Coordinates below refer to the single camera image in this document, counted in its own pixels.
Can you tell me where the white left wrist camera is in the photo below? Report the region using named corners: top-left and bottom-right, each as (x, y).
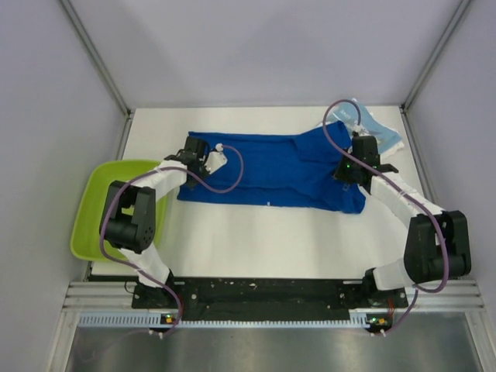
top-left (205, 143), bottom-right (228, 174)

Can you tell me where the light blue printed folded t-shirt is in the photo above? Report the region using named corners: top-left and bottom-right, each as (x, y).
top-left (329, 98), bottom-right (405, 157)

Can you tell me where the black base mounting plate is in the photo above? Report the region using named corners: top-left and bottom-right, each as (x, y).
top-left (132, 277), bottom-right (407, 322)

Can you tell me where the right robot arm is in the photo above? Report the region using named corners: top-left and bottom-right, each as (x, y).
top-left (334, 135), bottom-right (472, 307)

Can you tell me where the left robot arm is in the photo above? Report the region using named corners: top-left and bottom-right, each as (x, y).
top-left (99, 136), bottom-right (211, 308)

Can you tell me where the slotted cable duct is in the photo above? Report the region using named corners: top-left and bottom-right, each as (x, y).
top-left (78, 312), bottom-right (392, 330)

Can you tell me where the aluminium frame rail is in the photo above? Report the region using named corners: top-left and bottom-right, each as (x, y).
top-left (63, 279), bottom-right (484, 312)

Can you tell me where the royal blue t-shirt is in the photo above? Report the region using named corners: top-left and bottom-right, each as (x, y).
top-left (178, 121), bottom-right (366, 214)

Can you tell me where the lime green plastic tray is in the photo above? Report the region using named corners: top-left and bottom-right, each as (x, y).
top-left (70, 160), bottom-right (159, 262)

